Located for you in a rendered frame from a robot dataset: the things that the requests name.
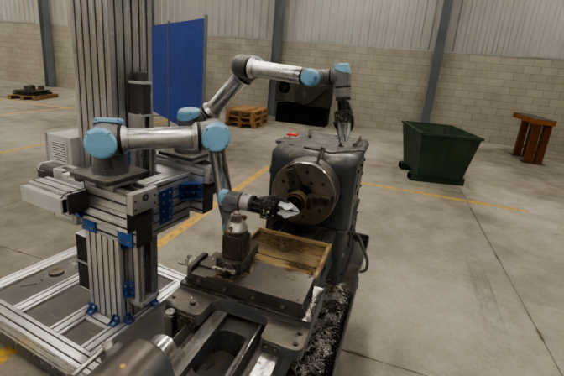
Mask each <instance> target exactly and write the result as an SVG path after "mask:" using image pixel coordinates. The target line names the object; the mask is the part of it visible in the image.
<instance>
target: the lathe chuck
mask: <svg viewBox="0 0 564 376"><path fill-rule="evenodd" d="M314 162H316V159H309V158H302V159H296V160H293V161H292V162H290V163H288V164H287V165H286V166H285V167H283V168H282V169H281V170H280V171H279V172H278V173H277V175H276V176H275V177H274V181H273V184H272V195H273V194H277V195H278V196H280V197H283V198H285V199H286V200H287V197H288V195H289V194H290V190H289V188H290V186H289V183H288V181H289V179H288V177H287V175H286V173H285V171H286V170H287V169H288V168H287V166H288V165H292V164H294V166H295V168H296V171H297V173H298V175H299V177H300V180H301V183H302V185H305V186H307V187H308V188H309V189H310V190H311V192H313V193H317V194H322V195H326V196H333V197H335V201H334V204H333V205H332V204H330V205H329V206H320V205H319V206H313V205H311V206H306V207H305V208H303V209H302V210H300V213H299V214H297V215H295V216H292V217H289V218H288V220H289V221H291V222H293V223H296V224H299V225H305V226H309V225H314V224H317V223H319V222H322V221H324V220H325V219H326V218H327V217H328V216H329V215H330V214H331V212H332V210H333V208H334V206H335V205H336V204H337V200H338V197H339V186H338V182H337V178H336V176H335V175H334V174H333V172H332V171H331V169H330V168H329V167H327V166H326V165H325V164H323V163H322V162H321V161H319V164H315V163H314Z"/></svg>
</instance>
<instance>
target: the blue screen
mask: <svg viewBox="0 0 564 376"><path fill-rule="evenodd" d="M207 25H208V15H204V18H200V19H194V20H188V21H182V22H176V23H171V22H170V21H167V23H165V24H159V25H153V26H152V75H153V111H154V112H156V113H158V114H159V115H154V117H161V116H162V117H164V118H167V119H168V127H170V121H171V122H173V123H175V124H177V114H178V111H179V110H180V109H181V108H184V107H196V108H200V107H201V106H202V105H203V104H204V103H205V102H206V56H207Z"/></svg>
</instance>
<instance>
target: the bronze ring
mask: <svg viewBox="0 0 564 376"><path fill-rule="evenodd" d="M295 200H297V201H298V202H299V203H298V202H296V201H295ZM287 201H289V202H290V203H292V204H293V205H294V206H296V207H297V208H298V209H299V211H300V210H302V209H303V208H305V207H306V205H307V197H306V194H305V193H304V192H302V191H292V192H291V193H290V194H289V195H288V197H287Z"/></svg>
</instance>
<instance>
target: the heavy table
mask: <svg viewBox="0 0 564 376"><path fill-rule="evenodd" d="M512 117H514V118H518V119H521V124H520V130H519V132H518V136H517V139H516V142H515V146H514V151H513V153H510V154H512V155H513V156H519V157H524V158H523V160H521V159H520V161H521V162H523V163H526V164H533V165H544V164H542V161H543V159H544V155H545V152H546V147H547V144H548V142H549V138H550V136H551V130H552V128H553V127H555V126H556V123H557V121H554V120H551V119H548V118H545V117H540V116H536V115H534V114H529V113H522V112H514V115H513V116H512ZM529 124H530V127H529ZM542 125H543V128H542ZM528 128H529V131H528V133H527V130H528ZM541 128H542V131H541ZM526 134H527V137H526V140H525V136H526ZM539 136H540V139H539ZM538 139H539V142H538ZM537 142H538V145H537ZM524 143H525V145H524ZM536 145H537V148H536ZM523 147H524V148H523ZM535 148H536V151H535ZM522 149H523V152H522ZM521 152H522V154H521ZM534 154H535V157H534ZM533 157H534V159H533ZM532 160H533V161H532ZM544 166H545V165H544Z"/></svg>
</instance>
